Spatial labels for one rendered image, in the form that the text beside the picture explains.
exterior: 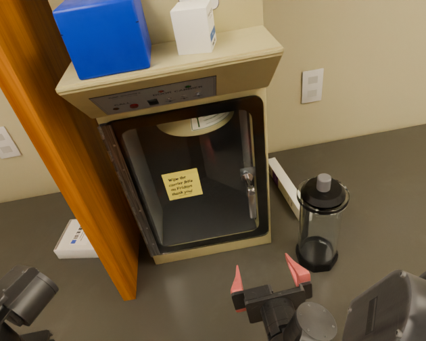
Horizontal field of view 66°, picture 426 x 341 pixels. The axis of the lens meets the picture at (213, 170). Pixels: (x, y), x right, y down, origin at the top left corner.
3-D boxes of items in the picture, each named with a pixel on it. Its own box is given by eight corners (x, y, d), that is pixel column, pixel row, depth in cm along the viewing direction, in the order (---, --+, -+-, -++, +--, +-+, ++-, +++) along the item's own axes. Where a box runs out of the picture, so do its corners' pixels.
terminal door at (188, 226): (153, 254, 86) (101, 122, 61) (268, 233, 86) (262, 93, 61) (153, 256, 85) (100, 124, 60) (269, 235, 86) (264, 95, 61)
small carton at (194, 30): (184, 43, 52) (177, 2, 48) (216, 40, 51) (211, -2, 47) (178, 55, 48) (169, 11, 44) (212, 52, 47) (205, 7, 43)
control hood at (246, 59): (92, 113, 60) (69, 59, 54) (266, 80, 60) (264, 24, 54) (80, 148, 51) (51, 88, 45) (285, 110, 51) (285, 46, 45)
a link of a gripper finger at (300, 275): (259, 249, 62) (273, 293, 55) (295, 241, 62) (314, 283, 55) (263, 271, 66) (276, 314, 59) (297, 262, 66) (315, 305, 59)
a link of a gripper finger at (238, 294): (223, 258, 62) (232, 303, 55) (259, 249, 62) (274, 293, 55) (229, 279, 66) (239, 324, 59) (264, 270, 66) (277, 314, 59)
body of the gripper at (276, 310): (242, 294, 56) (252, 337, 50) (300, 280, 56) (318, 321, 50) (247, 314, 60) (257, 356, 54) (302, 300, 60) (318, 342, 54)
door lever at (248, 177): (254, 202, 78) (243, 204, 78) (252, 171, 72) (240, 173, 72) (259, 218, 73) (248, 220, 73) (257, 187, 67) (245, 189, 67)
